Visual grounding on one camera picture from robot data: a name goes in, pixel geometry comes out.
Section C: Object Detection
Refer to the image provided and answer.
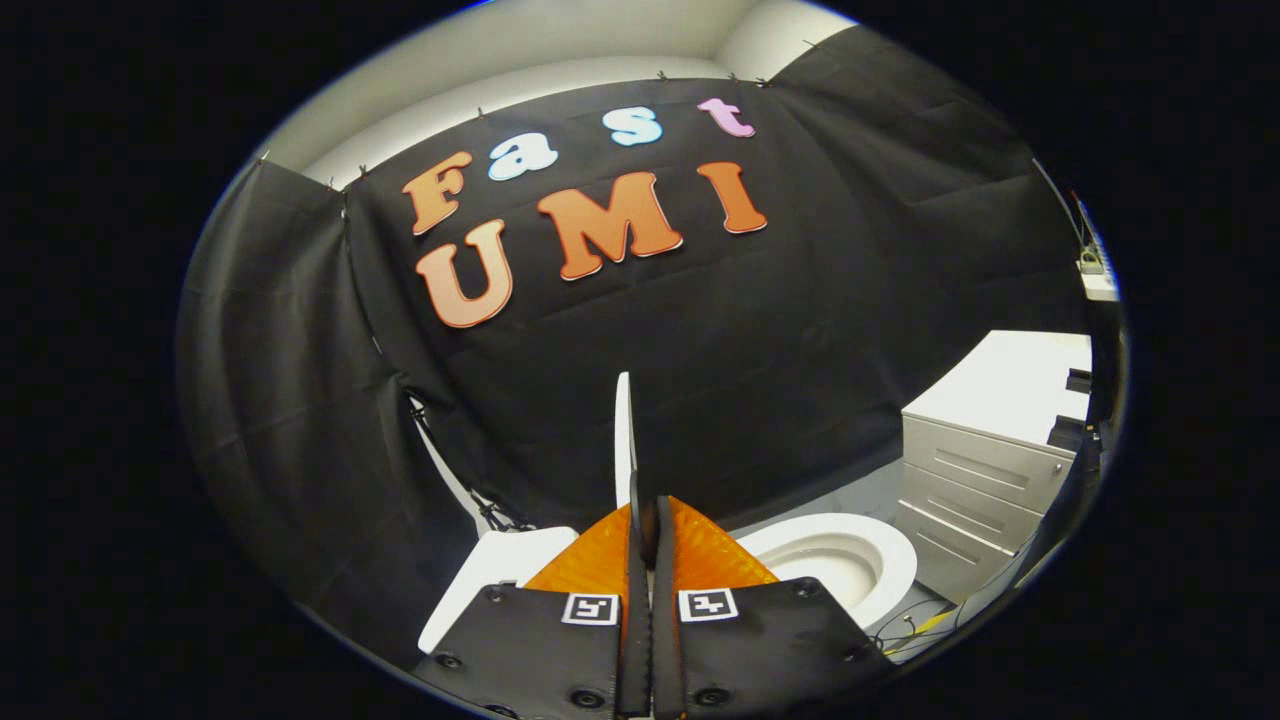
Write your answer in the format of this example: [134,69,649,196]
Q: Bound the white drawer cabinet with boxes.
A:
[893,330,1093,604]

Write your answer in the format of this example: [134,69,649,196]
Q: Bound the white toilet bowl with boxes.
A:
[738,513,918,631]

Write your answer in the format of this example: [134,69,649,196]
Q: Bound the white toilet tank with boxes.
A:
[417,526,582,653]

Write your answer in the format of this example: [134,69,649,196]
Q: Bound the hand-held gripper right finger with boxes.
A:
[652,494,897,720]

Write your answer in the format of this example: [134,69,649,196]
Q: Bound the black backdrop stand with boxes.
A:
[403,388,536,534]

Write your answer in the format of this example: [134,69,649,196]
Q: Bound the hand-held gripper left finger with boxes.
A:
[414,504,652,720]

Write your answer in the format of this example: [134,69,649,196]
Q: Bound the white toilet lid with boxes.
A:
[613,372,641,521]

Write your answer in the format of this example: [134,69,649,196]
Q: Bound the black cable bundle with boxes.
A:
[865,598,969,658]

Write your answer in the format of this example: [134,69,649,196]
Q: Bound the black backdrop cloth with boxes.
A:
[178,25,1096,663]

